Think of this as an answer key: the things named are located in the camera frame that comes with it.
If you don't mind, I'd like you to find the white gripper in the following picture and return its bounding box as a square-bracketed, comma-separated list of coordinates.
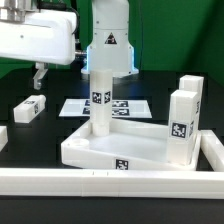
[0, 10, 77, 90]

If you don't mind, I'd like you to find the white desk top tray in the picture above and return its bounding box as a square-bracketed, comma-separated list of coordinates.
[61, 119, 201, 171]

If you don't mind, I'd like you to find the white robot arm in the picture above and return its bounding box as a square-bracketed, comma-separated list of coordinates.
[0, 0, 138, 89]

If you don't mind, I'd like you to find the white left fence piece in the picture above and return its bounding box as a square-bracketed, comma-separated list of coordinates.
[0, 126, 8, 152]

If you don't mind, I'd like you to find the tag sheet on table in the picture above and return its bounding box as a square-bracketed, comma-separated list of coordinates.
[59, 99, 152, 118]

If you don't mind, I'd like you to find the white front fence bar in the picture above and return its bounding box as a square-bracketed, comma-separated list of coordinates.
[0, 168, 224, 199]

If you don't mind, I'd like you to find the white fence bar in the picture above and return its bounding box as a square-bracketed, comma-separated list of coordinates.
[201, 130, 224, 172]
[0, 168, 224, 199]

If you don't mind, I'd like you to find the white right fence bar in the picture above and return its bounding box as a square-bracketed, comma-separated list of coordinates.
[201, 130, 224, 172]

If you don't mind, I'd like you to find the black cable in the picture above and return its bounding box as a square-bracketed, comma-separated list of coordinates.
[36, 0, 88, 61]

